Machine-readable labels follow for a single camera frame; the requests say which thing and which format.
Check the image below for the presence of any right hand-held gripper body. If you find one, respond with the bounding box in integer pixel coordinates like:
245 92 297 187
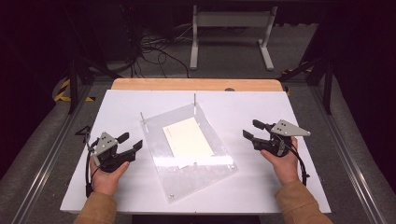
251 119 312 158

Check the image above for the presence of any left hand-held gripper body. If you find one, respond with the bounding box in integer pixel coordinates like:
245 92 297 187
92 132 137 174

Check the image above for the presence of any person's right hand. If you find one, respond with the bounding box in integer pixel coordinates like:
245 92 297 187
260 136 301 187

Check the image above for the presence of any person's left hand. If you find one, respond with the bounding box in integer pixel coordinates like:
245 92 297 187
89 156 131 198

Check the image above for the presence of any white board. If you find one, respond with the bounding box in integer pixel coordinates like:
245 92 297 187
60 89 332 215

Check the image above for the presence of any clear acrylic tray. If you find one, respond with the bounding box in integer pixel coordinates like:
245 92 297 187
139 92 239 203

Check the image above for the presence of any cream paper sheet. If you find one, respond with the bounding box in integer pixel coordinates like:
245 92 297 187
162 117 216 170

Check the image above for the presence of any yellow black hazard tape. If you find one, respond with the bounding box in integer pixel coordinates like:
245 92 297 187
53 77 96 103

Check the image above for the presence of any wooden table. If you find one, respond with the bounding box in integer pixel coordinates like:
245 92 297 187
110 77 284 92

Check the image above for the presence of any black metal stand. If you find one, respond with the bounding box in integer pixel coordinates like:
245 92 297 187
60 6 124 116
277 12 335 116

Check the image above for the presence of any white metal stand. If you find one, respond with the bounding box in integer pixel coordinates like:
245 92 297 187
189 5 278 72

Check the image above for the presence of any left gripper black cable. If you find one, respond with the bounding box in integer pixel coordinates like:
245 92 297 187
75 124 101 199

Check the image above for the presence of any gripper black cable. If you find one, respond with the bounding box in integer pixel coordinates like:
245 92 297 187
75 124 101 199
274 133 311 187

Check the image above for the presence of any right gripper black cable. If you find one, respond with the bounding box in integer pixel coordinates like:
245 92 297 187
274 133 311 187

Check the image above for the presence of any aluminium rail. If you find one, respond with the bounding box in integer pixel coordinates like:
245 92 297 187
309 84 390 224
11 83 93 224

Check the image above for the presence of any bundle of black floor cables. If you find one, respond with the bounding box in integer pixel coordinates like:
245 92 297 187
120 4 200 78

